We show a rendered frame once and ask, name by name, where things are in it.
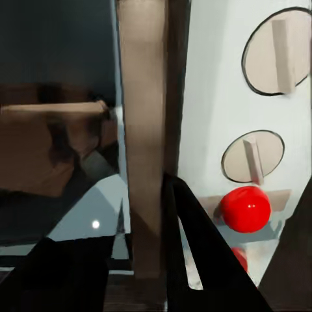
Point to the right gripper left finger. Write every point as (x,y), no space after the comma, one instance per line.
(67,270)

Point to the microwave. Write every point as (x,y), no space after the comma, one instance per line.
(215,92)

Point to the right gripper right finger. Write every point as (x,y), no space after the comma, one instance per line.
(226,285)

